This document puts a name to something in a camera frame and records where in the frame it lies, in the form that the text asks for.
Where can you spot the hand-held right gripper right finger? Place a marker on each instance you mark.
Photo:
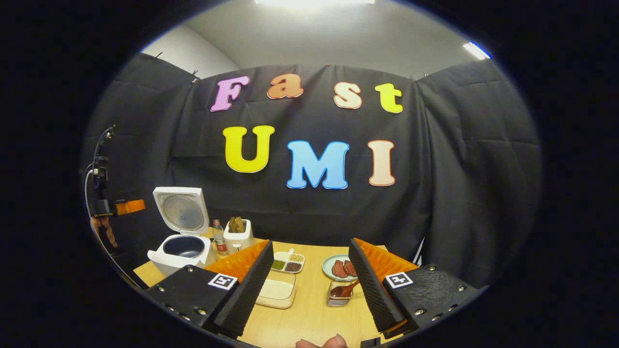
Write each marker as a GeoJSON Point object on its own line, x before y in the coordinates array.
{"type": "Point", "coordinates": [375, 295]}

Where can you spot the white divided dish of grains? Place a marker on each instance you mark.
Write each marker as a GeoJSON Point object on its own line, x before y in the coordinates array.
{"type": "Point", "coordinates": [289, 262]}

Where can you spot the red meat piece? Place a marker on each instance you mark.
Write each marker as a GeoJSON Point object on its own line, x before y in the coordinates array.
{"type": "Point", "coordinates": [339, 269]}
{"type": "Point", "coordinates": [350, 267]}

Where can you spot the clear plastic bottle red label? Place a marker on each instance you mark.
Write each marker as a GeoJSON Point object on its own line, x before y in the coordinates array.
{"type": "Point", "coordinates": [220, 239]}

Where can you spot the white toaster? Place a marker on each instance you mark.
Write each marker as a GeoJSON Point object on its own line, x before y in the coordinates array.
{"type": "Point", "coordinates": [238, 239]}

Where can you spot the dark wooden spoon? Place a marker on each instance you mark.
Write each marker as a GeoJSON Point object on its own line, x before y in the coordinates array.
{"type": "Point", "coordinates": [341, 290]}

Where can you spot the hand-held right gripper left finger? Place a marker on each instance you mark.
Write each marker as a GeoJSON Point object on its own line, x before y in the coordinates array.
{"type": "Point", "coordinates": [246, 290]}

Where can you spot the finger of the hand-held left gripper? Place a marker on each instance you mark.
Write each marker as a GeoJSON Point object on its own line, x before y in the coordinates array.
{"type": "Point", "coordinates": [129, 207]}

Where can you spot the long ceiling light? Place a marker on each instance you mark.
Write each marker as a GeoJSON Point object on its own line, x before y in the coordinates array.
{"type": "Point", "coordinates": [476, 50]}
{"type": "Point", "coordinates": [314, 2]}

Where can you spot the clear box of rice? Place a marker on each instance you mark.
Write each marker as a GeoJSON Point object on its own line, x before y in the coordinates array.
{"type": "Point", "coordinates": [276, 290]}

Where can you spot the brown bread slice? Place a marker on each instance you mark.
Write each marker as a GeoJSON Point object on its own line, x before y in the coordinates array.
{"type": "Point", "coordinates": [232, 225]}
{"type": "Point", "coordinates": [240, 224]}

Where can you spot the pale green plate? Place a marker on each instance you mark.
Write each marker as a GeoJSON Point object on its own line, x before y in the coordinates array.
{"type": "Point", "coordinates": [329, 268]}

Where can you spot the white rice cooker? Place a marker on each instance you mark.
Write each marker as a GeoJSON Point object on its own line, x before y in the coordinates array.
{"type": "Point", "coordinates": [179, 251]}

